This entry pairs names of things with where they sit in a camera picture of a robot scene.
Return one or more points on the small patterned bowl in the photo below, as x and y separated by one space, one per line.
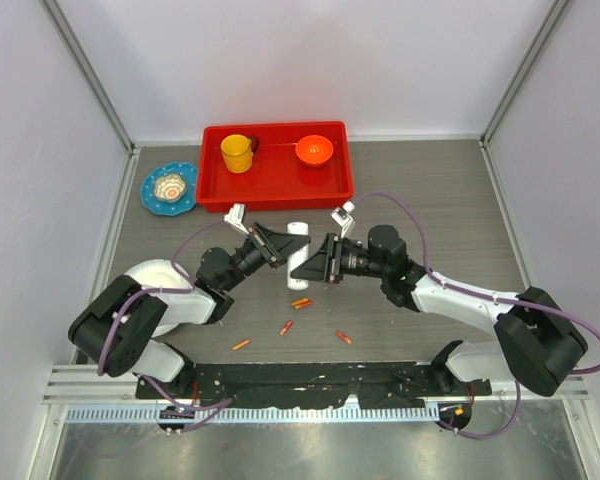
169 188

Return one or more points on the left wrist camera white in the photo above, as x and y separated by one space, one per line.
235 218

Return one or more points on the aluminium frame rail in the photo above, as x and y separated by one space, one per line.
79 384

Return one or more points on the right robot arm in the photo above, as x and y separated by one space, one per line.
532 343

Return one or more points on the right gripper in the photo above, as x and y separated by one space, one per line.
326 264

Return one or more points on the yellow mug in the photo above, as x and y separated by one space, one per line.
238 151

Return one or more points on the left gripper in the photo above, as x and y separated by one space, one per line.
277 246

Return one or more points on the white paper plate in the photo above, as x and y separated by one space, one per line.
150 275

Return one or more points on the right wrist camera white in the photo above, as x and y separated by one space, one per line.
343 217

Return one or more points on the white remote control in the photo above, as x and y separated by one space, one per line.
298 257

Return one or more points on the blue dotted plate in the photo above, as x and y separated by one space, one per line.
185 204

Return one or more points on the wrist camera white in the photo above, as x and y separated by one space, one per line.
343 217
235 218

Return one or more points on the red plastic tray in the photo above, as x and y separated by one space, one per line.
278 179

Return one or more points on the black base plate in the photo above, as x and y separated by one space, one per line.
318 386

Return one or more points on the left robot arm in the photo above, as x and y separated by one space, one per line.
117 329

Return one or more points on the orange bowl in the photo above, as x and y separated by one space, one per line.
314 150

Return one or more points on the white slotted cable duct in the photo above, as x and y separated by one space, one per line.
163 413

